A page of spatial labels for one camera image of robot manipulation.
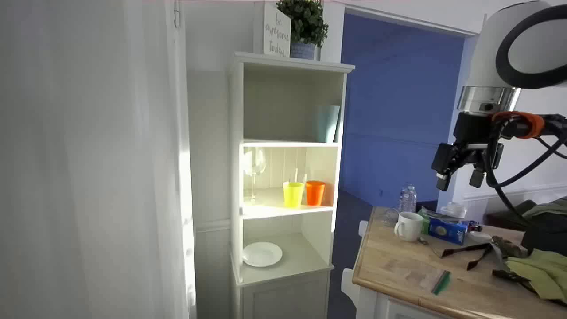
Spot green potted plant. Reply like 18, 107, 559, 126
275, 0, 332, 63

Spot black cable bundle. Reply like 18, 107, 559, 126
482, 114, 567, 229

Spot green marker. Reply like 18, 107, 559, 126
431, 270, 452, 296

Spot wooden table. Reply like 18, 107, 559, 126
341, 218, 468, 319

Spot white shelf cabinet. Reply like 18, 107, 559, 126
227, 50, 358, 319

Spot white round plate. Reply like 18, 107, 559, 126
241, 242, 286, 270

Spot green cloth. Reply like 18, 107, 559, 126
504, 247, 567, 305

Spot white door frame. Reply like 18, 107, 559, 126
321, 0, 498, 210

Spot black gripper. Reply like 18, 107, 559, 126
433, 112, 507, 192

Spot orange cable clip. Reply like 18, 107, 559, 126
491, 110, 546, 142

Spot white sign with lettering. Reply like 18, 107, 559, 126
261, 2, 293, 59

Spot black tongs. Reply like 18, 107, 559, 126
440, 240, 497, 273

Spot white mug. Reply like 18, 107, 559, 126
394, 211, 427, 243

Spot dark green bag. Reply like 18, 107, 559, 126
520, 197, 567, 257

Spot clear water bottle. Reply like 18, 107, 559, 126
397, 185, 419, 217

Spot clear wine glass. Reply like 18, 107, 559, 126
240, 148, 257, 206
252, 148, 270, 181

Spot orange plastic cup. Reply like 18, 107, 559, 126
303, 180, 328, 208

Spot yellow plastic cup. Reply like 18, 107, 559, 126
282, 180, 307, 210

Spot blue cardboard box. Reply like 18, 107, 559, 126
427, 215, 475, 247

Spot white panelled door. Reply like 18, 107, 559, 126
0, 0, 199, 319

